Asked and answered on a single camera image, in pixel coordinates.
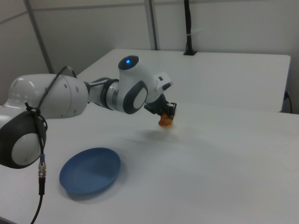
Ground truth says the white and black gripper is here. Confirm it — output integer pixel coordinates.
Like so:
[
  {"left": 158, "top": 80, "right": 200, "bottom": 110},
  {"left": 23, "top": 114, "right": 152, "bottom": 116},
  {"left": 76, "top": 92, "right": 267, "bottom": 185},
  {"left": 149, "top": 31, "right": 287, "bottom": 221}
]
[{"left": 143, "top": 71, "right": 178, "bottom": 122}]

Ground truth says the golden brown bread roll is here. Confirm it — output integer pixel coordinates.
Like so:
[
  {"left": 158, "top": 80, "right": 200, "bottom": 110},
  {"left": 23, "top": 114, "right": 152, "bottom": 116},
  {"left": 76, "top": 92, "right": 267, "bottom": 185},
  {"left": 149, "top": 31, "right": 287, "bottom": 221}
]
[{"left": 158, "top": 113, "right": 174, "bottom": 129}]

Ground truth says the blue round plate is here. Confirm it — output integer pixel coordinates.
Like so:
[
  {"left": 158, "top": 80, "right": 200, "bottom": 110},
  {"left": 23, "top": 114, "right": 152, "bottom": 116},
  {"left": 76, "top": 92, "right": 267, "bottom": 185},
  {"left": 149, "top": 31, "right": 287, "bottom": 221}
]
[{"left": 59, "top": 147, "right": 121, "bottom": 196}]

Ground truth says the black camera pole with clamp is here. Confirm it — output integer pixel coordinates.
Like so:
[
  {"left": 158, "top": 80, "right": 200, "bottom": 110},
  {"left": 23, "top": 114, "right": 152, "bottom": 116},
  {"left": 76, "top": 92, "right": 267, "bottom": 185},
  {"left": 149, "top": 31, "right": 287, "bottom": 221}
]
[{"left": 183, "top": 0, "right": 198, "bottom": 56}]

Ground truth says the grey metal partition post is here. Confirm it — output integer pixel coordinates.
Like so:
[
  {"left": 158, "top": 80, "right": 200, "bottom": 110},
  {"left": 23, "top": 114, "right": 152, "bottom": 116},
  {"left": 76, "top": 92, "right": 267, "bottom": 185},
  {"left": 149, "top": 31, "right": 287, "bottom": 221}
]
[
  {"left": 148, "top": 0, "right": 161, "bottom": 51},
  {"left": 23, "top": 0, "right": 55, "bottom": 74}
]

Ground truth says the black cable at table edge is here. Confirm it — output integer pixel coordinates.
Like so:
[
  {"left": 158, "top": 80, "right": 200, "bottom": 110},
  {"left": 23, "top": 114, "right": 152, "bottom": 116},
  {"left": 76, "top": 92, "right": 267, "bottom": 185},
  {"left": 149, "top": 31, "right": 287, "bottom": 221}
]
[{"left": 283, "top": 90, "right": 293, "bottom": 114}]

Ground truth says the black cable with metal connector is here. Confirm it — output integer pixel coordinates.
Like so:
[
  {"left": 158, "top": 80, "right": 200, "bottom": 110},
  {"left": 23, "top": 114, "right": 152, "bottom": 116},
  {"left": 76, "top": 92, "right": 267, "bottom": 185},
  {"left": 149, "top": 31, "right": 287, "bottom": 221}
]
[{"left": 24, "top": 66, "right": 78, "bottom": 224}]

